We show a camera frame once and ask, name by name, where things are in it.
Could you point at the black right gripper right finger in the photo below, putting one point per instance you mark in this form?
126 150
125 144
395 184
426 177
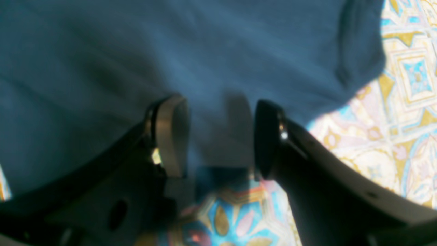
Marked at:
333 205

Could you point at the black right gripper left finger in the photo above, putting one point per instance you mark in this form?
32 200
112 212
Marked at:
116 196

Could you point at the dark navy t-shirt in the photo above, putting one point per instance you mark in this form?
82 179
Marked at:
77 74

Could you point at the patterned colourful tablecloth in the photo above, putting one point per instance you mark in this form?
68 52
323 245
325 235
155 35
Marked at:
386 132

